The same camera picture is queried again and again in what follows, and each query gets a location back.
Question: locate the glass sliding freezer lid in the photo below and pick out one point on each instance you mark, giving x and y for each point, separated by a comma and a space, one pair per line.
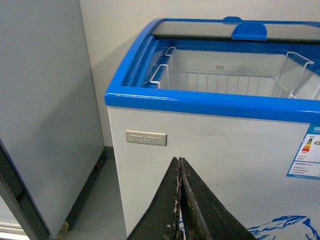
234, 28

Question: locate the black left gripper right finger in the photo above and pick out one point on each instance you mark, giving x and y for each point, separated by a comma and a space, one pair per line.
203, 215

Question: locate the white wire freezer basket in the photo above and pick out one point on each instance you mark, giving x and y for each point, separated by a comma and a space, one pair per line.
236, 73

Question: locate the white blue chest freezer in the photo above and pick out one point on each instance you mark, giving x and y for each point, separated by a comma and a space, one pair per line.
259, 155

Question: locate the grey upright cabinet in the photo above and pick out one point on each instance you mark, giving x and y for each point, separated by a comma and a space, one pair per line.
49, 120

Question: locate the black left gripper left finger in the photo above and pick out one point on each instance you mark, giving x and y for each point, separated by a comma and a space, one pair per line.
161, 220

